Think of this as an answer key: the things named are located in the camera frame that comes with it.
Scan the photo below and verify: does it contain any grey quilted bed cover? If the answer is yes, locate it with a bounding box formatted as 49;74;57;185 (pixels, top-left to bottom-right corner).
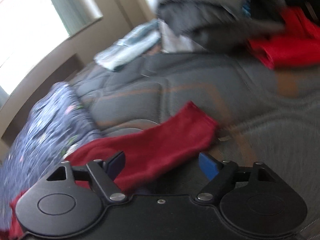
70;54;319;239

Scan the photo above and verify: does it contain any bright red garment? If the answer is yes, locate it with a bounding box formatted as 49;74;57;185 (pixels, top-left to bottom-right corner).
248;7;319;69

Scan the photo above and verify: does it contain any grey garment pile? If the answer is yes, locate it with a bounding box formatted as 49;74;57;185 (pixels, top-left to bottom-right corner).
157;0;286;53

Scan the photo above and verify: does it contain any window with bright light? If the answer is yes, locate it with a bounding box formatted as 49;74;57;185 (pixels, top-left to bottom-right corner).
1;0;69;95

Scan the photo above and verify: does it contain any blue floral checked quilt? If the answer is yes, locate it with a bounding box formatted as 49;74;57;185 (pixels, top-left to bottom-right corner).
1;82;102;231

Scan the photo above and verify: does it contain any dark red shirt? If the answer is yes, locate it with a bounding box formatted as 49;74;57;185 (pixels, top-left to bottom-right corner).
9;102;219;239

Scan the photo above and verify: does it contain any light blue patterned cloth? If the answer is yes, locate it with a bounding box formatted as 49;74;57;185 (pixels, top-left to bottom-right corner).
94;19;161;72

